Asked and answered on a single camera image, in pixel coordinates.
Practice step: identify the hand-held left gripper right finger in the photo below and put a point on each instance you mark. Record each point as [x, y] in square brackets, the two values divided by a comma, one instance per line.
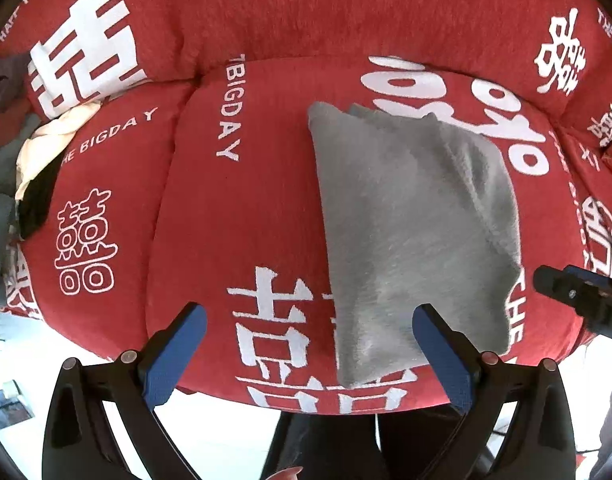
[443, 355]

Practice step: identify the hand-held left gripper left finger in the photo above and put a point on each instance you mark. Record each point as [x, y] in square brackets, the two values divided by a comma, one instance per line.
[178, 355]

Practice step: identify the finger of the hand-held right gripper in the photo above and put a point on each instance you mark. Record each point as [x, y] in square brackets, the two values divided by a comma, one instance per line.
[555, 285]
[588, 277]

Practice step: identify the grey knit sweater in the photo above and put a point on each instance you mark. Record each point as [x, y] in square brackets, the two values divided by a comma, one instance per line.
[410, 220]

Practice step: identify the person's left hand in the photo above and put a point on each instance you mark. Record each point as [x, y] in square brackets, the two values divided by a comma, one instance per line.
[283, 474]

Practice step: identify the person's dark pants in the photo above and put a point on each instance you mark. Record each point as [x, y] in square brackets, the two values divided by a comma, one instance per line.
[336, 450]

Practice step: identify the black cloth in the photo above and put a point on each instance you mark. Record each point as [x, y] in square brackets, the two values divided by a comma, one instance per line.
[38, 200]

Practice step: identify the cream cloth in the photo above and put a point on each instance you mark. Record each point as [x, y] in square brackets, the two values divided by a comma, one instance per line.
[51, 140]

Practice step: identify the purple-grey cloth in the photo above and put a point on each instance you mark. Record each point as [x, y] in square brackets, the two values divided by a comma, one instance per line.
[3, 85]

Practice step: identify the red printed blanket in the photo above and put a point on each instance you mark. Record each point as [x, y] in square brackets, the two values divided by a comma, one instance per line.
[236, 25]

